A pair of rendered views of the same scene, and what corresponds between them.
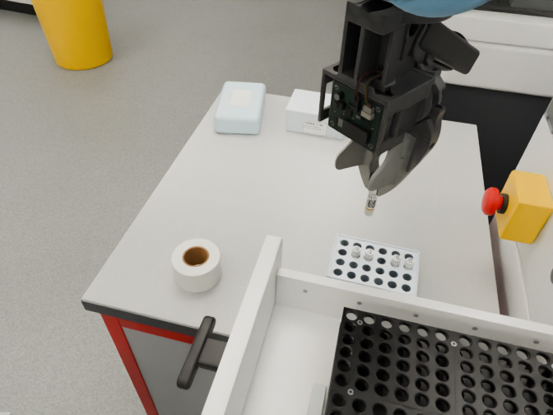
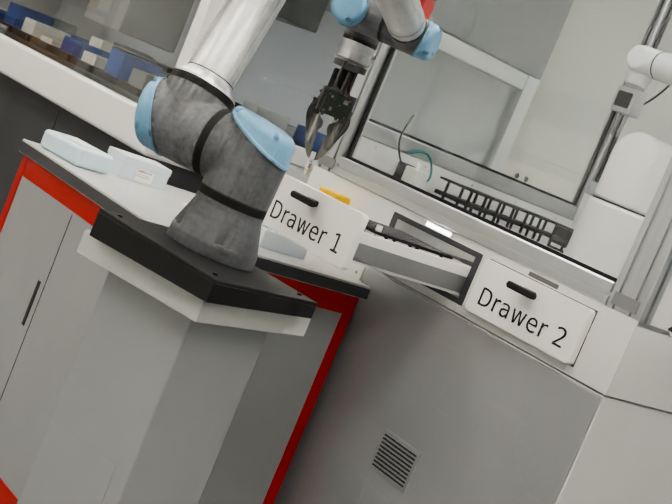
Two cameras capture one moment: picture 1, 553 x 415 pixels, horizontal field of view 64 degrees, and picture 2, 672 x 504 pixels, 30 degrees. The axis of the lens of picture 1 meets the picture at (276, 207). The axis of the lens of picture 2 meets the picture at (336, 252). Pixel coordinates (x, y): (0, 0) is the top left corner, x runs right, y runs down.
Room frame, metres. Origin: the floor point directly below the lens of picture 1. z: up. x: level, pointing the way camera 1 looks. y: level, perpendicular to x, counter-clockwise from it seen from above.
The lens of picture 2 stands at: (-1.27, 1.95, 1.09)
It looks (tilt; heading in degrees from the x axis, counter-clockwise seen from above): 6 degrees down; 306
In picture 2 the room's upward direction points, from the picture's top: 22 degrees clockwise
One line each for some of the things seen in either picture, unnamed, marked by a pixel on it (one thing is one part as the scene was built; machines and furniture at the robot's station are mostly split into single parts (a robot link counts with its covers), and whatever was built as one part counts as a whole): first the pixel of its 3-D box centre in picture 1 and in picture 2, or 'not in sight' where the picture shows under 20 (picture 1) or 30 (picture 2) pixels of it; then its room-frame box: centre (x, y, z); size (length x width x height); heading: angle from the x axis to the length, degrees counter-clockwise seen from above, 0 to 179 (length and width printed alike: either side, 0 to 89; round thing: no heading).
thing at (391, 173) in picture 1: (385, 173); (329, 141); (0.34, -0.11, 1.02); 0.06 x 0.03 x 0.09; 132
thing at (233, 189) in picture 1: (306, 310); (131, 368); (0.59, -0.08, 0.38); 0.62 x 0.58 x 0.76; 167
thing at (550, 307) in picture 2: not in sight; (527, 309); (-0.18, -0.21, 0.87); 0.29 x 0.02 x 0.11; 167
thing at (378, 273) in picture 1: (372, 271); (274, 239); (0.41, -0.14, 0.78); 0.12 x 0.08 x 0.04; 75
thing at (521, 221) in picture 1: (519, 206); (328, 206); (0.45, -0.34, 0.88); 0.07 x 0.05 x 0.07; 167
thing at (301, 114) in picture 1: (318, 114); (137, 168); (0.81, -0.08, 0.79); 0.13 x 0.09 x 0.05; 76
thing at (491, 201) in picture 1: (494, 202); not in sight; (0.46, -0.30, 0.88); 0.04 x 0.03 x 0.04; 167
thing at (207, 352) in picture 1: (209, 353); (307, 200); (0.20, 0.06, 0.91); 0.07 x 0.04 x 0.01; 167
